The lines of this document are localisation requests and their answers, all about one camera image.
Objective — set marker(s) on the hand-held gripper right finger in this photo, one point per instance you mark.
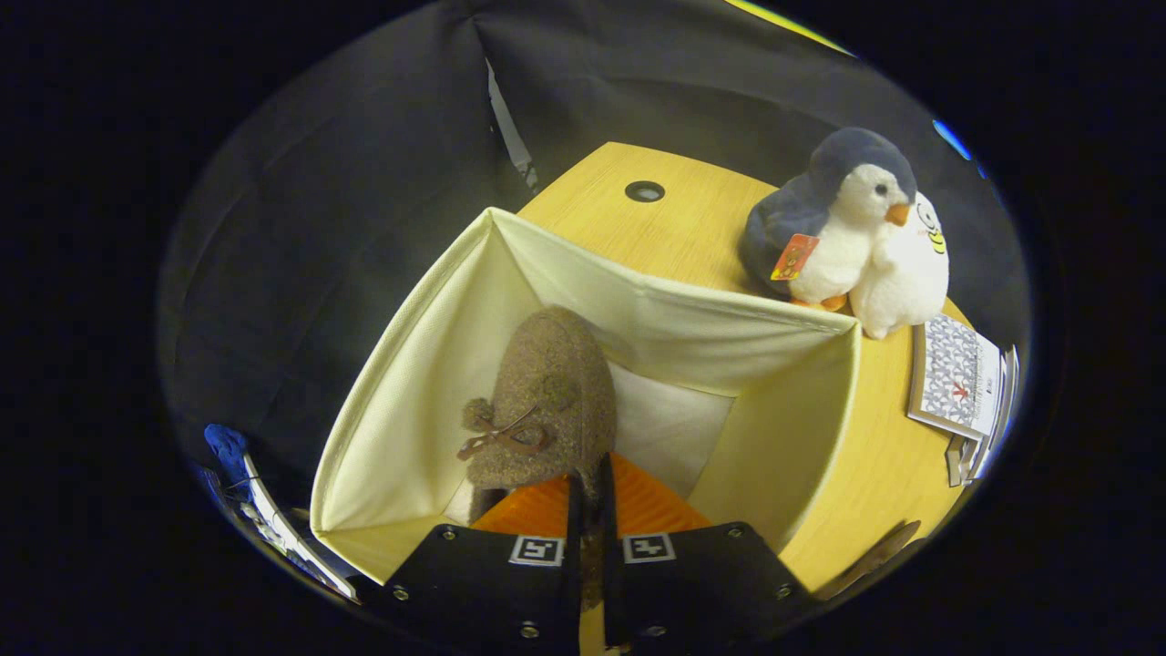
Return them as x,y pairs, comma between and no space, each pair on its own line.
606,519

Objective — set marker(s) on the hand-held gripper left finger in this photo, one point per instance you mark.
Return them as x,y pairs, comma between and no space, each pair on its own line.
575,524

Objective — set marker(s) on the brown fuzzy shoe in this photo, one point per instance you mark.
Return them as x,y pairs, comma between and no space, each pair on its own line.
547,401

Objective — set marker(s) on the cream fabric storage box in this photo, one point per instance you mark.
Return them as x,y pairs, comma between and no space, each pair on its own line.
410,383

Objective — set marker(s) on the white cluttered table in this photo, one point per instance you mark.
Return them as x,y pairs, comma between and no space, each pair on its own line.
273,528

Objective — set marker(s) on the dark book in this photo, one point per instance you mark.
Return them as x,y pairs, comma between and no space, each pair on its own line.
955,460

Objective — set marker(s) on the blue cloth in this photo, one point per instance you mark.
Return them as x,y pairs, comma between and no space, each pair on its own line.
226,446

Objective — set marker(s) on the grey patterned booklet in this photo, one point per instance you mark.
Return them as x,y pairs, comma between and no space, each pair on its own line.
952,374

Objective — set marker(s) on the grey penguin plush toy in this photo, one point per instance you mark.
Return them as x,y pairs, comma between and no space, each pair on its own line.
820,210

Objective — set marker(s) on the white plush toy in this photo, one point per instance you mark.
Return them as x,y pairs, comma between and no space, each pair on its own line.
902,282

